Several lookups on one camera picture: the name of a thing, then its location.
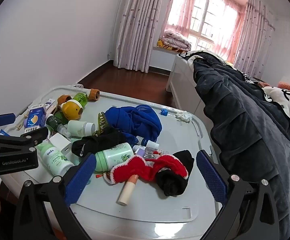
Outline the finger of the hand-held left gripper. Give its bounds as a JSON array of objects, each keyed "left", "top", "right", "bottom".
[
  {"left": 0, "top": 113, "right": 16, "bottom": 133},
  {"left": 0, "top": 126, "right": 49, "bottom": 158}
]

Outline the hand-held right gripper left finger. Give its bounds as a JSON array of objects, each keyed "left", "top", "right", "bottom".
[{"left": 13, "top": 153, "right": 97, "bottom": 240}]

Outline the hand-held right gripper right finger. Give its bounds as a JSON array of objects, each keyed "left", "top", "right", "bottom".
[{"left": 196, "top": 149, "right": 281, "bottom": 240}]

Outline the blue and white medicine box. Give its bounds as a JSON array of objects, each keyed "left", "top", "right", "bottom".
[{"left": 23, "top": 105, "right": 47, "bottom": 135}]

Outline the white bottle green print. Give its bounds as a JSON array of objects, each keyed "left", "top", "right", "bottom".
[{"left": 36, "top": 142, "right": 75, "bottom": 177}]

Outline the dark green spray bottle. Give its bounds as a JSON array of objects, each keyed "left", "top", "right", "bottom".
[{"left": 46, "top": 114, "right": 69, "bottom": 133}]

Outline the long black sock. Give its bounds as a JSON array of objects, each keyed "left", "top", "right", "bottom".
[{"left": 71, "top": 130, "right": 128, "bottom": 158}]

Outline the white charger block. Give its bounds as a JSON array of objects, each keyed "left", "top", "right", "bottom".
[{"left": 48, "top": 133, "right": 72, "bottom": 155}]

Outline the bunched black sock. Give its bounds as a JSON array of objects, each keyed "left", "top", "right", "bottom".
[{"left": 155, "top": 150, "right": 195, "bottom": 197}]

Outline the green lotion bottle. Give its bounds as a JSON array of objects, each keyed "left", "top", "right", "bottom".
[{"left": 95, "top": 142, "right": 134, "bottom": 172}]

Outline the white tube box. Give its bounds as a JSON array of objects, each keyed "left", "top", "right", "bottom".
[{"left": 41, "top": 99, "right": 58, "bottom": 113}]

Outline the beige lip balm tube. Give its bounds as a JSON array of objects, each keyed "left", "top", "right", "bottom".
[{"left": 117, "top": 174, "right": 138, "bottom": 206}]

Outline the pale green bottle white cap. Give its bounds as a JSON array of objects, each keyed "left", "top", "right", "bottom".
[{"left": 67, "top": 120, "right": 96, "bottom": 138}]

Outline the yellow plush toy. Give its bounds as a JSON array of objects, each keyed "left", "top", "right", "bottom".
[{"left": 61, "top": 99, "right": 84, "bottom": 120}]

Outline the small clear bottle red cap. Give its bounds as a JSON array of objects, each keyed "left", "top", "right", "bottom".
[{"left": 145, "top": 147, "right": 169, "bottom": 158}]

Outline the red knitted cloth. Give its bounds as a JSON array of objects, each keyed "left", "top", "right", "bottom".
[{"left": 104, "top": 154, "right": 188, "bottom": 185}]

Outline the crumpled white tissue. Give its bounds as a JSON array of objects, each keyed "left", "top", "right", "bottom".
[{"left": 176, "top": 110, "right": 193, "bottom": 122}]

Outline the small white bottle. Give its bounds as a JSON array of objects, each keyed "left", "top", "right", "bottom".
[{"left": 135, "top": 135, "right": 160, "bottom": 148}]

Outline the blue cloth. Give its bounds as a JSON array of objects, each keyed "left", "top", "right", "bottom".
[{"left": 105, "top": 104, "right": 162, "bottom": 143}]

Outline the black and white printed blanket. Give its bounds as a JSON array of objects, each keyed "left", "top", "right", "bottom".
[{"left": 177, "top": 50, "right": 290, "bottom": 140}]

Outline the pink fluffy pillow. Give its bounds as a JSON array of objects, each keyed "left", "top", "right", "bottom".
[{"left": 276, "top": 81, "right": 290, "bottom": 103}]

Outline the yellow tiger print blanket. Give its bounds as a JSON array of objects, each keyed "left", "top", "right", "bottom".
[{"left": 157, "top": 40, "right": 185, "bottom": 53}]

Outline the folded pink quilt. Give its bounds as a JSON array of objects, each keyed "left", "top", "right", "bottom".
[{"left": 160, "top": 29, "right": 192, "bottom": 51}]

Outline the window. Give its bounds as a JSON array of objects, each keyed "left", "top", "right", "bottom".
[{"left": 171, "top": 0, "right": 246, "bottom": 55}]

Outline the spotted pale pink curtain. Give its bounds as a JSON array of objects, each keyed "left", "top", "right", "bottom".
[
  {"left": 113, "top": 0, "right": 177, "bottom": 73},
  {"left": 232, "top": 0, "right": 276, "bottom": 79}
]

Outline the sheer pink curtain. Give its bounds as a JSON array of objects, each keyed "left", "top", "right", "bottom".
[{"left": 166, "top": 0, "right": 248, "bottom": 63}]

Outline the beige knotted cord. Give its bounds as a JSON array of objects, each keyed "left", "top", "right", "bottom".
[{"left": 13, "top": 115, "right": 27, "bottom": 132}]

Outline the white bed frame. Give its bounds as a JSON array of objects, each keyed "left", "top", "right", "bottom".
[{"left": 166, "top": 54, "right": 210, "bottom": 123}]

